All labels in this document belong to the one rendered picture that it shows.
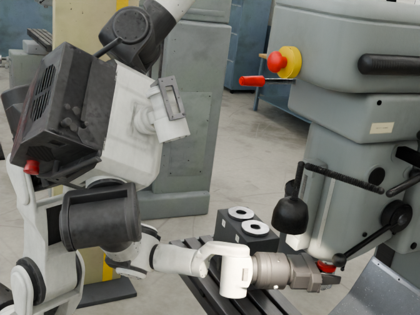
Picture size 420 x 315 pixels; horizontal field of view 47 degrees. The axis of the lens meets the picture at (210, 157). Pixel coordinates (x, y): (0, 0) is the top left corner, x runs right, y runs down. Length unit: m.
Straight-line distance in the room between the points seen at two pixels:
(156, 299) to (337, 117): 2.30
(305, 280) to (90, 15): 1.78
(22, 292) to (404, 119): 1.08
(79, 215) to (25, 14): 8.98
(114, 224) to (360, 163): 0.51
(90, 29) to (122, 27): 1.46
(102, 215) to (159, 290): 2.24
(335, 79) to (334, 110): 0.13
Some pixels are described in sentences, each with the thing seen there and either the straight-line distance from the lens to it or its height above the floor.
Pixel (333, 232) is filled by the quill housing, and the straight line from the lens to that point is 1.08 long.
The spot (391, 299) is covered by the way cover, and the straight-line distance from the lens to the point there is 1.59.
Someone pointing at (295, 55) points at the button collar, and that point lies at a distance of 0.91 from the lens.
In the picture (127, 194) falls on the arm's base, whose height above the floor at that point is 1.47.
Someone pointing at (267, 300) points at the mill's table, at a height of 0.96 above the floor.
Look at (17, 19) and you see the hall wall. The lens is 9.86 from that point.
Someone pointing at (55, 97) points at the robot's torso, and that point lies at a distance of 0.96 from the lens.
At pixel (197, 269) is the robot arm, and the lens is 1.19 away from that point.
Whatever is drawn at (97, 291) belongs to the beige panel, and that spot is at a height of 0.03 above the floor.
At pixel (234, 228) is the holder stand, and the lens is 1.56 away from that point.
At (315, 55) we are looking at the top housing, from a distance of 0.89.
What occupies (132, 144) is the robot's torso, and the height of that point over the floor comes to 1.55.
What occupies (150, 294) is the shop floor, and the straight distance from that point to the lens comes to 3.13.
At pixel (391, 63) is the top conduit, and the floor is 1.80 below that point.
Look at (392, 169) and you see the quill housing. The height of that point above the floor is 1.56.
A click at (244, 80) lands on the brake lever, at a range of 1.00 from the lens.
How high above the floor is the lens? 1.90
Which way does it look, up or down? 21 degrees down
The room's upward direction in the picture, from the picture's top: 7 degrees clockwise
